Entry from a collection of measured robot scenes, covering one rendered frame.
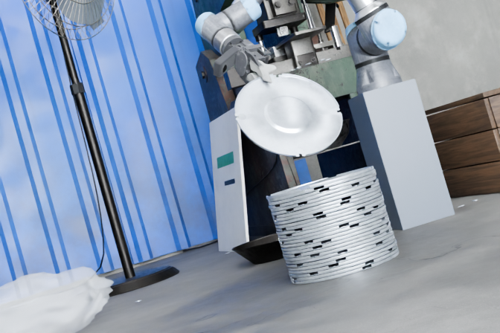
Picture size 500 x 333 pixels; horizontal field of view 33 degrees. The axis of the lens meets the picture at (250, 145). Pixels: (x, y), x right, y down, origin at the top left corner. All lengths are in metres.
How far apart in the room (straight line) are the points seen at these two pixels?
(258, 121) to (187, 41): 2.46
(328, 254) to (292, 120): 0.38
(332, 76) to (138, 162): 1.49
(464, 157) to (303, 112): 1.04
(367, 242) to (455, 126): 1.09
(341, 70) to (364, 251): 1.40
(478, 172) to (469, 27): 2.33
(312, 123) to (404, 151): 0.53
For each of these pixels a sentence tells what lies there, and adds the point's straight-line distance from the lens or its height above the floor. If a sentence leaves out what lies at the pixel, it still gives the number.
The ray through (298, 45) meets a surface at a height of 0.74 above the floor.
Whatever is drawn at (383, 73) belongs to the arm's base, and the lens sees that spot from 2.71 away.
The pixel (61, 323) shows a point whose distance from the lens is 2.42.
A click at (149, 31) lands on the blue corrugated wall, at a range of 4.60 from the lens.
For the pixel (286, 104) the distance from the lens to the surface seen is 2.25.
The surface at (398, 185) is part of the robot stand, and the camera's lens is 2.67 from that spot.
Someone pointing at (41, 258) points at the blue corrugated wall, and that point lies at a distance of 4.41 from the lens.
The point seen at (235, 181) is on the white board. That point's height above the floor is 0.29.
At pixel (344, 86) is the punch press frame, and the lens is 3.35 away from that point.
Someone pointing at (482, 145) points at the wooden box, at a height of 0.17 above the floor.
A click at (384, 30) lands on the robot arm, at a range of 2.60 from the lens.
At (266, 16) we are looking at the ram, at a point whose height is 0.90.
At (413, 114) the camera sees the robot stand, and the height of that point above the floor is 0.34.
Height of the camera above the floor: 0.30
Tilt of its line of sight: 2 degrees up
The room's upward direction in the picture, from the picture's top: 16 degrees counter-clockwise
